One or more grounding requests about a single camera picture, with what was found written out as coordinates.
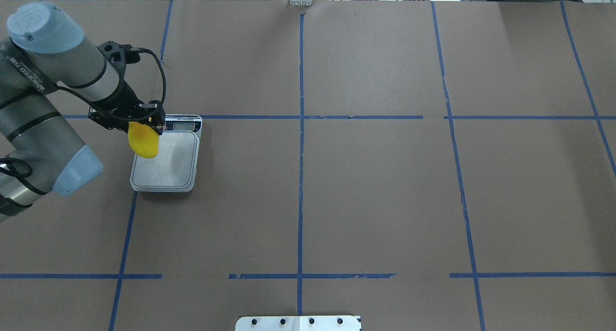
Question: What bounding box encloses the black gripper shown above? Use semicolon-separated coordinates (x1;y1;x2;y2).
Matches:
89;83;165;136

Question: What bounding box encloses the brown paper table cover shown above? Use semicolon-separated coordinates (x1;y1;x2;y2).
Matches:
1;0;615;331

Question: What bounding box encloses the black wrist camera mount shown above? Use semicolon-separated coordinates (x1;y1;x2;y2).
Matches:
97;41;141;77

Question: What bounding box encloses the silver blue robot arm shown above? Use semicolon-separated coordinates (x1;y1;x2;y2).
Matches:
0;1;167;221

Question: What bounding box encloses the white pedestal column base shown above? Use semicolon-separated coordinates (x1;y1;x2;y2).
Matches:
234;315;362;331

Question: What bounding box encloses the yellow mango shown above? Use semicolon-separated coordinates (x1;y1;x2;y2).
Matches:
127;121;160;159

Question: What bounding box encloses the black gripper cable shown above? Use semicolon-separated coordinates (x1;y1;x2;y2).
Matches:
55;47;167;122

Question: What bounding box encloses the silver digital kitchen scale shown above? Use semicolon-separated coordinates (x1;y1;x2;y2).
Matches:
129;114;203;193

